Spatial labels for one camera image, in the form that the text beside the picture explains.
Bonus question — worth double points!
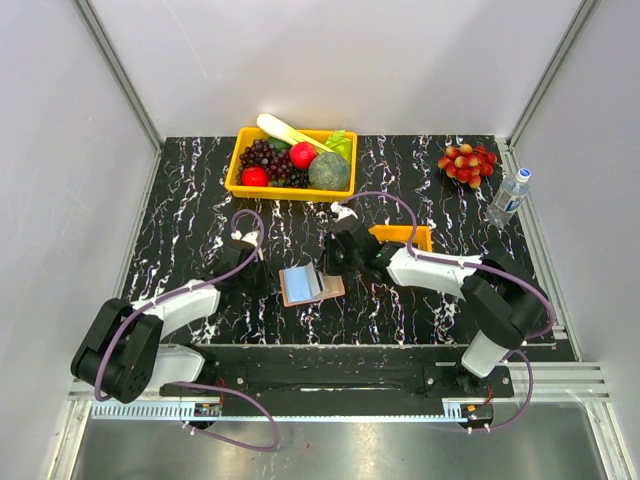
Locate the orange card box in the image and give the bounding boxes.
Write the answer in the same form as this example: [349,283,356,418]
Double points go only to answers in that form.
[369,225,432,252]

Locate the yellow fruit tray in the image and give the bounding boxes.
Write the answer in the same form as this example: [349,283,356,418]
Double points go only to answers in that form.
[224,126,358,202]

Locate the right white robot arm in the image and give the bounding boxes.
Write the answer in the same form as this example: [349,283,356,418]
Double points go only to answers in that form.
[320,216,549,396]

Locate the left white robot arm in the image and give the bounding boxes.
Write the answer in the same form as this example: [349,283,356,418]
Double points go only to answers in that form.
[70,231,274,404]

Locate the green netted melon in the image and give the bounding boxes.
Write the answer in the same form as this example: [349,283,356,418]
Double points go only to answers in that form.
[308,152,351,191]

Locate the black grape bunch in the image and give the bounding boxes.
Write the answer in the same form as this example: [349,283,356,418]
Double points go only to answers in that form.
[270,169,311,189]

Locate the red apple left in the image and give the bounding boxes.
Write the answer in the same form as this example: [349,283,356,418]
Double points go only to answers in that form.
[241,166,270,187]

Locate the red apple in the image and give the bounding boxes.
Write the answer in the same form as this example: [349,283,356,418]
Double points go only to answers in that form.
[241,166,270,187]
[289,142,318,170]

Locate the white green leek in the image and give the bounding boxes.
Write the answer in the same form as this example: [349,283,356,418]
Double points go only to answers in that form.
[257,113,357,163]

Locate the red apple right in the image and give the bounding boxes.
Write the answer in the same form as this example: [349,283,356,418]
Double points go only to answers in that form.
[289,142,318,170]

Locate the purple grape bunch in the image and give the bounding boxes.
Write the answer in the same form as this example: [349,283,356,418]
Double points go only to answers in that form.
[237,139,294,181]

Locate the green avocado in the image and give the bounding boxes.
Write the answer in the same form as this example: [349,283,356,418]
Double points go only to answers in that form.
[267,137,291,152]

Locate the clear plastic water bottle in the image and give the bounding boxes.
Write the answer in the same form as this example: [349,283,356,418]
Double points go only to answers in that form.
[485,168,532,229]

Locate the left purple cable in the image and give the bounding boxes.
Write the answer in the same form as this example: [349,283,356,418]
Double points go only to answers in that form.
[93,208,284,451]

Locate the purple cable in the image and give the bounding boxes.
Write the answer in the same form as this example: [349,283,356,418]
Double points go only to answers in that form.
[93,208,284,451]
[332,191,557,434]

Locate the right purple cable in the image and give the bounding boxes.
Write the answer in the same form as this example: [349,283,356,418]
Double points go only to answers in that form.
[332,191,557,434]

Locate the aluminium frame rail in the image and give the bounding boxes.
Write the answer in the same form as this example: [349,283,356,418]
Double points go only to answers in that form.
[71,0,164,153]

